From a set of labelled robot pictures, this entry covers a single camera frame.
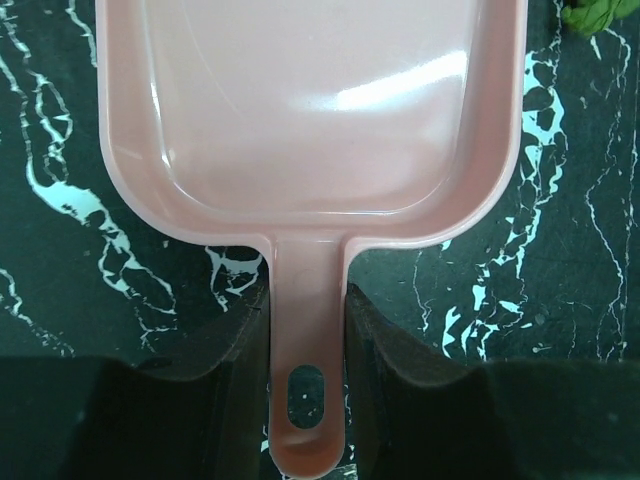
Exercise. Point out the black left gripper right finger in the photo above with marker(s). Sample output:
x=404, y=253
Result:
x=417, y=414

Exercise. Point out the pink plastic dustpan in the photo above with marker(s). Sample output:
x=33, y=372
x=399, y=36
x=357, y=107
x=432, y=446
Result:
x=310, y=131

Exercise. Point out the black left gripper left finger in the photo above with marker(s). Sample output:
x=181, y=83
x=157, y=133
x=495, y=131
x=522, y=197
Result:
x=195, y=411

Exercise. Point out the green paper scrap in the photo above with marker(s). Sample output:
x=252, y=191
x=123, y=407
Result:
x=588, y=17

